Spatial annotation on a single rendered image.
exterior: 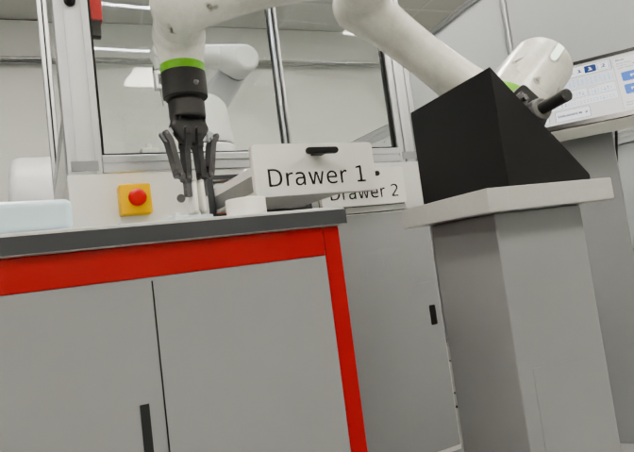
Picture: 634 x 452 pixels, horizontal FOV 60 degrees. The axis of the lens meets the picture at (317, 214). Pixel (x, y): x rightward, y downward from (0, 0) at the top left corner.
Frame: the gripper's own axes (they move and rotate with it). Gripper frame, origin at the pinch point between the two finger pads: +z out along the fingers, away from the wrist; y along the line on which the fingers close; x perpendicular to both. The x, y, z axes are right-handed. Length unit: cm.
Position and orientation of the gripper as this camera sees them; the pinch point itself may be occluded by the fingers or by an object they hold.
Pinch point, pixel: (196, 197)
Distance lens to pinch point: 115.8
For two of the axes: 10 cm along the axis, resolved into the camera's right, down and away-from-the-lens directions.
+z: 1.3, 9.9, -0.8
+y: -7.5, 0.4, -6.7
